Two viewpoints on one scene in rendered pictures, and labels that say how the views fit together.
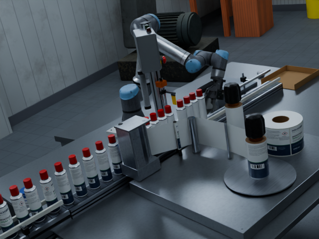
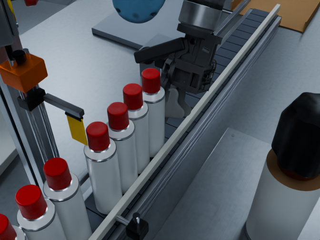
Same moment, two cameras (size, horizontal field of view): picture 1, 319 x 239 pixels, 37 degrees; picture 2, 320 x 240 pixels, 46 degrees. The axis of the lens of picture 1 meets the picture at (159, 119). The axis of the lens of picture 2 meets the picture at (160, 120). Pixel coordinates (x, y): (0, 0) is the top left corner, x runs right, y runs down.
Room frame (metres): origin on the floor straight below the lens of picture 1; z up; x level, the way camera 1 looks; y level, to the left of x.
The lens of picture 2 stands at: (1.95, -0.08, 1.49)
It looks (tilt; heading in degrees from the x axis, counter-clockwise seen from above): 45 degrees down; 340
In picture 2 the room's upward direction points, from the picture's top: straight up
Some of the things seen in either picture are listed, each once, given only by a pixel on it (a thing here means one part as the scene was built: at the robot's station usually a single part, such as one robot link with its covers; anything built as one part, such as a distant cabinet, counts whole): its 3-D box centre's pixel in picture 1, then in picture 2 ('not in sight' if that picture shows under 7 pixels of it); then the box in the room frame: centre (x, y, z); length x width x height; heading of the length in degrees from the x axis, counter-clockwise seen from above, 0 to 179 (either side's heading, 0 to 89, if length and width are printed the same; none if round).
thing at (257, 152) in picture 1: (256, 145); not in sight; (1.79, -0.38, 1.04); 0.09 x 0.09 x 0.29
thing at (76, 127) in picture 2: (173, 99); (76, 128); (2.35, -0.09, 1.09); 0.03 x 0.01 x 0.06; 39
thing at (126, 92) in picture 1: (130, 96); not in sight; (2.72, 0.15, 1.02); 0.13 x 0.12 x 0.14; 149
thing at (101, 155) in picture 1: (103, 161); not in sight; (2.01, 0.30, 0.98); 0.05 x 0.05 x 0.20
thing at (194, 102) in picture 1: (194, 110); (135, 131); (2.42, -0.20, 0.98); 0.05 x 0.05 x 0.20
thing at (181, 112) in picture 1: (182, 117); (104, 170); (2.35, -0.12, 0.98); 0.05 x 0.05 x 0.20
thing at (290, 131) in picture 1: (281, 133); not in sight; (2.02, -0.56, 0.95); 0.20 x 0.20 x 0.14
